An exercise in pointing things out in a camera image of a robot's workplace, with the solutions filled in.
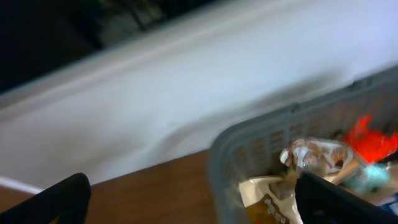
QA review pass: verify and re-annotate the grey plastic basket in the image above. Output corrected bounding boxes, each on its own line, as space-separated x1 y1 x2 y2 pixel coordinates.
208 66 397 224

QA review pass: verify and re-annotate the small mint green packet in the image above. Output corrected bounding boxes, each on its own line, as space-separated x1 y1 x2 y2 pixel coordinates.
343 164 390 195

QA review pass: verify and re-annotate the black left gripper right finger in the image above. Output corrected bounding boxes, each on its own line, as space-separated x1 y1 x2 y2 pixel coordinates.
295 172 397 224

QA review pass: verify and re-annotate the blue tissue pack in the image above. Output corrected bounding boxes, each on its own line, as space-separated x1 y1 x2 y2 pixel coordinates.
379 193 398 216

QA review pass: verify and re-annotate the beige granola pouch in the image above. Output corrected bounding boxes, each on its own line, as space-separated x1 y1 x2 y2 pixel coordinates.
239 139 354 224

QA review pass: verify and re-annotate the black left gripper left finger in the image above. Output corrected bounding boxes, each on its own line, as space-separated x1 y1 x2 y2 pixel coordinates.
1 172 91 224

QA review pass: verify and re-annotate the San Remo spaghetti pack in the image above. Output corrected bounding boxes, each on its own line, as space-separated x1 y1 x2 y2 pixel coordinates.
343 115 397 164

